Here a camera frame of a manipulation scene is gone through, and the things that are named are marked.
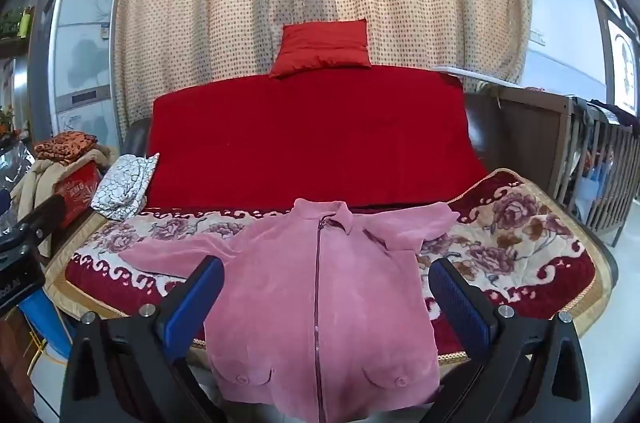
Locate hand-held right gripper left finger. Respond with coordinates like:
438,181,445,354
59,255,225,423

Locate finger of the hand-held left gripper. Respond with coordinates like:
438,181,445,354
17,194,67,245

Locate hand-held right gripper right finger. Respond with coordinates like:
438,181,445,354
428,257,594,423

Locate pink zip jacket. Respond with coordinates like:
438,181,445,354
120,198,461,423

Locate dark clothes on crib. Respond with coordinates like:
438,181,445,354
575,98,640,126

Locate beige coat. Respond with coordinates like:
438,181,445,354
10,143,118,256

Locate red cardboard box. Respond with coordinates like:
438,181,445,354
52,163,101,229

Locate clear plastic sheet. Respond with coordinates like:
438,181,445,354
0,143,36,204

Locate floral red-bordered blanket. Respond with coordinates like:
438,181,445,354
45,168,618,359

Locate orange black patterned cloth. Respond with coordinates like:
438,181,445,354
34,131,99,165

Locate white crackle-pattern cushion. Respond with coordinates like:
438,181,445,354
90,153,161,222

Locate artificial flower arrangement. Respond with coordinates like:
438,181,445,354
0,105,26,138

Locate standing air conditioner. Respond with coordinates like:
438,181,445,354
47,0,123,148

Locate plain red blanket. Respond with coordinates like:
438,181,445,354
141,65,491,210

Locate white flat board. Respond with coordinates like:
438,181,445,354
430,65,526,84

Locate dotted beige curtain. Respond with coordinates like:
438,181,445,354
97,0,533,144

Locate red pillow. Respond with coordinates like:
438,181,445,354
268,19,372,78

